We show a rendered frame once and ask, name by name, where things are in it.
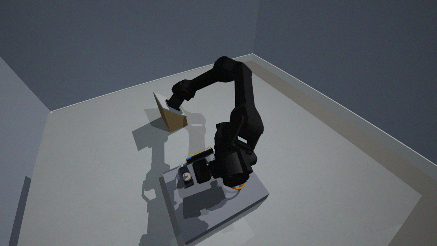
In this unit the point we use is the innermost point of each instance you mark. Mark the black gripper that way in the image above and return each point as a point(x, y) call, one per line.
point(201, 169)

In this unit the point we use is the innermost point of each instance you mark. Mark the black pin header strip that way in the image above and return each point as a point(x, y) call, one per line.
point(199, 156)

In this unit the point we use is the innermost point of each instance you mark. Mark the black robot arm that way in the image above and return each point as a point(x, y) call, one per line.
point(245, 120)

